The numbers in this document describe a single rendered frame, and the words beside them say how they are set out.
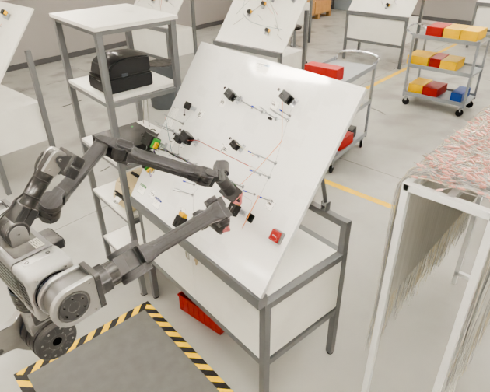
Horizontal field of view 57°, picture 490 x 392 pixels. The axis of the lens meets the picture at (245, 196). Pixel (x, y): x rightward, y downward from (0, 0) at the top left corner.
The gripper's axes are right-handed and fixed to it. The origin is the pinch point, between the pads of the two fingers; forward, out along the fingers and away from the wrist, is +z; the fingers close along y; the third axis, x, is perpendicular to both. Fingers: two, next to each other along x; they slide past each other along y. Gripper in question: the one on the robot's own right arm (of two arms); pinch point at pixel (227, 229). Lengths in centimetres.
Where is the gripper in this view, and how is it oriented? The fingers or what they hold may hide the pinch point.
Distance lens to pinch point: 215.6
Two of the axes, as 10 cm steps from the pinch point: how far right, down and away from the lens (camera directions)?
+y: -6.3, -4.6, 6.3
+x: -5.8, 8.1, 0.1
